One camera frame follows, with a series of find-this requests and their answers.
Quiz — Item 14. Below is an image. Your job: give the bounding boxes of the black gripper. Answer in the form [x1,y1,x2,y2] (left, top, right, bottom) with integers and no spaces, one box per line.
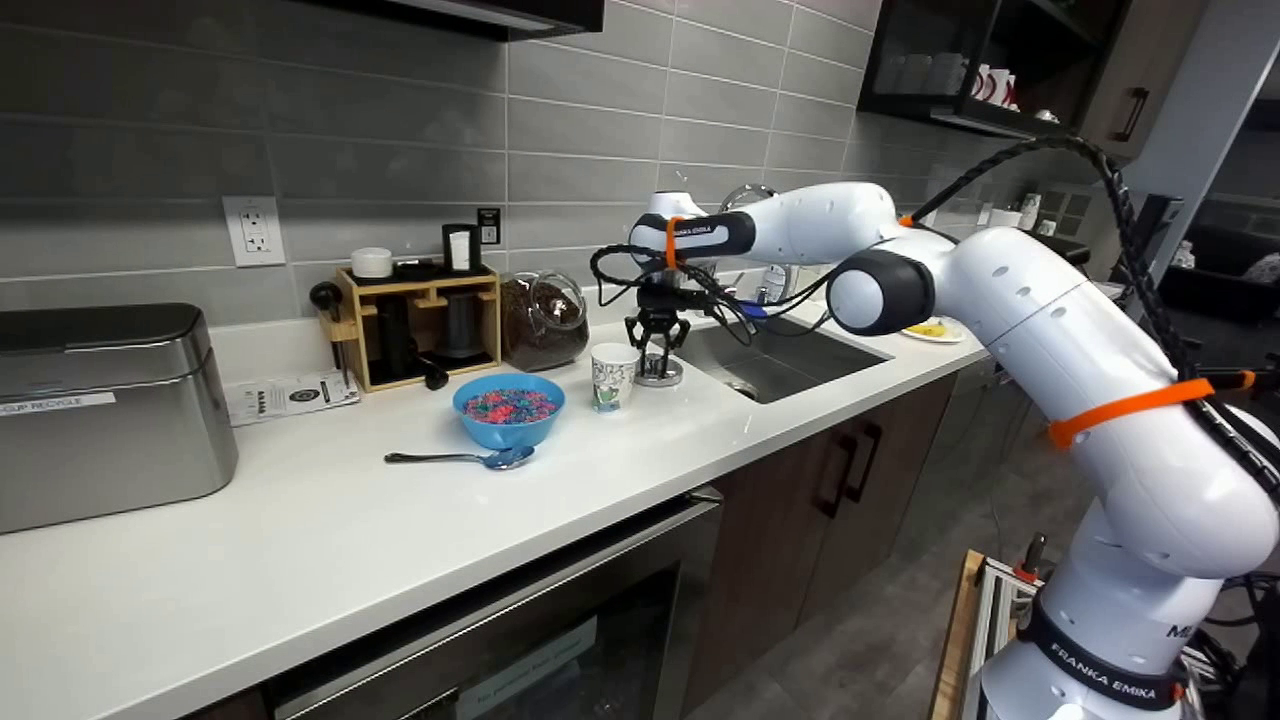
[622,269,697,386]

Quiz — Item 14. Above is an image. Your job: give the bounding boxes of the white patterned paper cup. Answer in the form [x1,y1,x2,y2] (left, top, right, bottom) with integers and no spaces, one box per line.
[588,341,638,415]

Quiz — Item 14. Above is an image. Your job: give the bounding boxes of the stainless steel sink basin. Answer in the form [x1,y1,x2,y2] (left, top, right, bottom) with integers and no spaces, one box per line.
[676,311,893,407]

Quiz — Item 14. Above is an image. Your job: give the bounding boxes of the blue bowl with candy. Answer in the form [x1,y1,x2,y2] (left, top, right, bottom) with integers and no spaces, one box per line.
[448,370,570,457]

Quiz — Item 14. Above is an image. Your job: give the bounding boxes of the dark metal spoon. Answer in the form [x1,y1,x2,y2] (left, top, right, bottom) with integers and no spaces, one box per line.
[379,442,538,477]

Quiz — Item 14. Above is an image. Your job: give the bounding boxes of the wooden countertop rack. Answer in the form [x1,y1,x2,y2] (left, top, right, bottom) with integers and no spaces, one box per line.
[320,266,507,396]

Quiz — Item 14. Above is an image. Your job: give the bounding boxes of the yellow sponge dish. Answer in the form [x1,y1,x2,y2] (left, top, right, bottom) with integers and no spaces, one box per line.
[904,311,964,348]

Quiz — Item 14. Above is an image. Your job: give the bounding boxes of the small white bowl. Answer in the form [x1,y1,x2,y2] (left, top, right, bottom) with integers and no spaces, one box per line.
[345,243,399,283]

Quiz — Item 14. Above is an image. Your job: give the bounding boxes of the stainless steel dishwasher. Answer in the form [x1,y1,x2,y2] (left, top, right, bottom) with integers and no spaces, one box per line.
[261,484,729,720]

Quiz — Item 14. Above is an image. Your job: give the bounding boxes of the white printed card box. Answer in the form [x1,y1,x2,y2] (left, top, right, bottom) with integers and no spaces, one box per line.
[220,370,369,434]

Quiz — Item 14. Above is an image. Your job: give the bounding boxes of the black cabinet door handle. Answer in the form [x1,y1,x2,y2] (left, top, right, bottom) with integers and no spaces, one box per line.
[810,434,860,519]
[843,419,886,510]

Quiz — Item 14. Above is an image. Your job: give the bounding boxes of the small black picture frame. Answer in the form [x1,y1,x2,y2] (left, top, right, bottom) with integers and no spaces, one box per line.
[440,219,483,281]

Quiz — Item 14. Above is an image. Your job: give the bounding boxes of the white wall outlet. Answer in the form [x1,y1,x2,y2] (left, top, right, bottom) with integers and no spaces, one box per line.
[220,192,287,269]

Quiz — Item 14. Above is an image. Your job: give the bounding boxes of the wooden pallet frame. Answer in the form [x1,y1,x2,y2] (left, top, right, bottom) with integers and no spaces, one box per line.
[926,545,990,720]

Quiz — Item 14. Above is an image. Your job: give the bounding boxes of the dark upper wall shelf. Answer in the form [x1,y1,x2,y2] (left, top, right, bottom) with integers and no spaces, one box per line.
[854,0,1134,150]

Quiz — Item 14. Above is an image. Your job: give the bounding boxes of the orange strap on elbow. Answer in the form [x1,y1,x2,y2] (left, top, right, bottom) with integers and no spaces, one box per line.
[1045,373,1222,453]

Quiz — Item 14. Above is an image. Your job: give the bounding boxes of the black cable bundle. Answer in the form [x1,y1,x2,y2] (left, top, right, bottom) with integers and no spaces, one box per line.
[899,131,1280,502]

